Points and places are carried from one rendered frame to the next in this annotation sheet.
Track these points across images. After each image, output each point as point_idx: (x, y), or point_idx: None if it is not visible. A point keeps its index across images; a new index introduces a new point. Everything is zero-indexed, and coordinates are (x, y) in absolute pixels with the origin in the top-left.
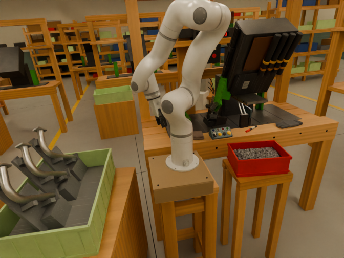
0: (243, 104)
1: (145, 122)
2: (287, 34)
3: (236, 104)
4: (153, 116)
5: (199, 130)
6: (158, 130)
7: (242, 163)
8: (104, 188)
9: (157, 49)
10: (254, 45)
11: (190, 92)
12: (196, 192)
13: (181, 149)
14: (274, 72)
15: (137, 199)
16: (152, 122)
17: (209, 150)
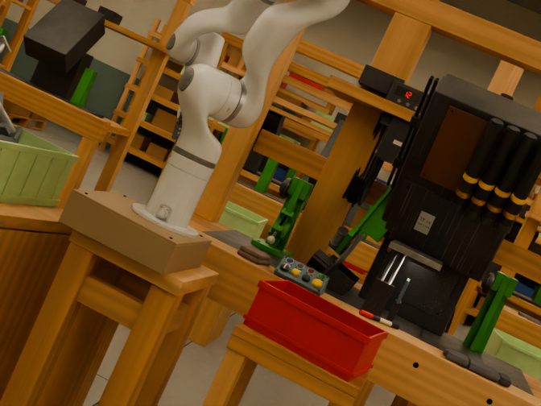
0: (424, 297)
1: (192, 215)
2: (518, 130)
3: (408, 286)
4: (222, 225)
5: (274, 264)
6: (198, 227)
7: (266, 291)
8: (10, 163)
9: (234, 2)
10: (448, 123)
11: (244, 90)
12: (134, 248)
13: (171, 180)
14: (487, 217)
15: (47, 288)
16: (207, 223)
17: (253, 293)
